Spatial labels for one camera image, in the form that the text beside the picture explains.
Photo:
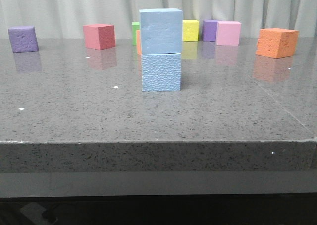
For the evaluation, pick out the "textured blue foam block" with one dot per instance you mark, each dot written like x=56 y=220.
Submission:
x=161 y=72

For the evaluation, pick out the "smooth blue foam block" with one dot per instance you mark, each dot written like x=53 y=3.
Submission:
x=161 y=30

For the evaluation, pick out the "textured orange foam block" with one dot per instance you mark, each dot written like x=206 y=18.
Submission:
x=138 y=42

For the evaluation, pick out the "green foam block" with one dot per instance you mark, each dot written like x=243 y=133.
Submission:
x=135 y=26

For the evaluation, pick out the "yellow foam block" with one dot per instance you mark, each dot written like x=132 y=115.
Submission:
x=190 y=30

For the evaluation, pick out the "red foam block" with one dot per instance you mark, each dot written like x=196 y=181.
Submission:
x=99 y=36

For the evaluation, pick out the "pink foam block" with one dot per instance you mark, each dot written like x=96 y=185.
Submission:
x=228 y=33

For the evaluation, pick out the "dented orange foam block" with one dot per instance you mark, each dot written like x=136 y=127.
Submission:
x=276 y=42

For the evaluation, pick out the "grey curtain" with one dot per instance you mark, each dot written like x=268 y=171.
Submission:
x=66 y=18

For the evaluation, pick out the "dented purple foam block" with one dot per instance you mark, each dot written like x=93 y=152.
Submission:
x=23 y=39

